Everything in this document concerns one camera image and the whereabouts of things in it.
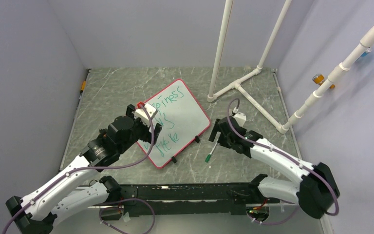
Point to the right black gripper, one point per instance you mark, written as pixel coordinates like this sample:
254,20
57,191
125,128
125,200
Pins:
221,140

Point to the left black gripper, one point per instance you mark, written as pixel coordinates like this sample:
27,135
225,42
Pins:
148,136

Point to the white green marker pen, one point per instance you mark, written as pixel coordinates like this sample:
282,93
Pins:
214,146

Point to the pink framed whiteboard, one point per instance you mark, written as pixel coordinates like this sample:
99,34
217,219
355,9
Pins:
182,119

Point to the green marker cap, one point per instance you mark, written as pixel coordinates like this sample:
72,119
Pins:
207,159

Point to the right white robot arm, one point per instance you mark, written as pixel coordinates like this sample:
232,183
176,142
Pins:
312,187

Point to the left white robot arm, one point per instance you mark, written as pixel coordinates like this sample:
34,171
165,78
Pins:
58,199

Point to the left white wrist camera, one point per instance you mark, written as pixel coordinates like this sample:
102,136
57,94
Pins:
145,112

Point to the white PVC pipe frame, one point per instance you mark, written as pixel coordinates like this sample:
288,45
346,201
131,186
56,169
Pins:
254,35

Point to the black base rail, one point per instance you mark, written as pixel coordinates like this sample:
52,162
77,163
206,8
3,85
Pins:
183,199

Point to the orange wall knob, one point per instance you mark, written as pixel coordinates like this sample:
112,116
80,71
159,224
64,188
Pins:
318,79

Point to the blue wall knob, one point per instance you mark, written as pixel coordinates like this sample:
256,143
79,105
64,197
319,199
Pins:
366,52

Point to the white diagonal pipe rail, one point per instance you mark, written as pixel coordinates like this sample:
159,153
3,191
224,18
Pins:
367,41

